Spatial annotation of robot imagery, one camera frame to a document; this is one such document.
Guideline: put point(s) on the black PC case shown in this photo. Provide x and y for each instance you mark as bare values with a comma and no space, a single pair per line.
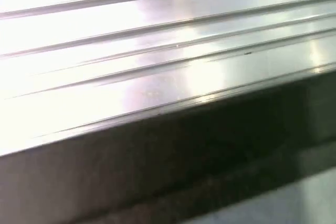
183,142

